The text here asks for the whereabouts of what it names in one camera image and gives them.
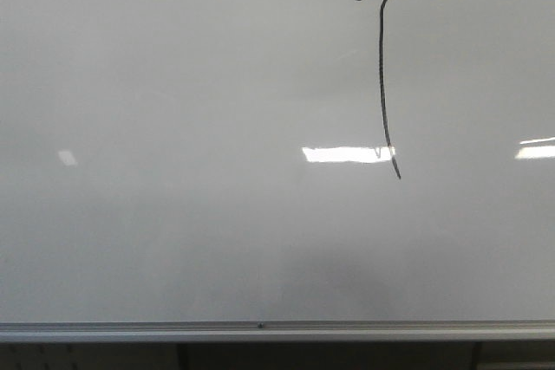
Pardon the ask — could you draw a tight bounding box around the white whiteboard with aluminium frame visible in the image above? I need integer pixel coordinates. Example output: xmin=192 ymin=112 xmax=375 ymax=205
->
xmin=1 ymin=0 xmax=554 ymax=343

